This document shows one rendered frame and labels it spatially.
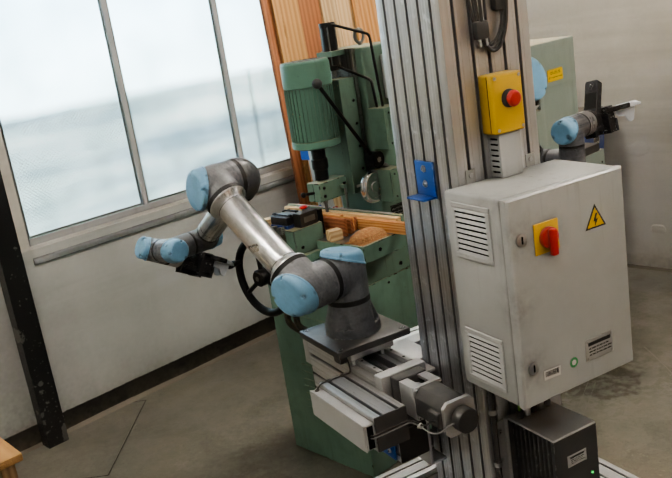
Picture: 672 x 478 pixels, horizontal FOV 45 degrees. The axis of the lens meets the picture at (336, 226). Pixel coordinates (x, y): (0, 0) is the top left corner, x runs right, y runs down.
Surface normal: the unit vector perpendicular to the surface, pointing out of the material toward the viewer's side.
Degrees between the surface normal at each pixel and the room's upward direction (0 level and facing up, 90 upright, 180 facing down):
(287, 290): 95
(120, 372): 90
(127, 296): 90
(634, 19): 90
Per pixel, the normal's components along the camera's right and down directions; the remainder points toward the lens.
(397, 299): 0.68, 0.08
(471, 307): -0.86, 0.25
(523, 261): 0.49, 0.15
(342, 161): -0.71, 0.28
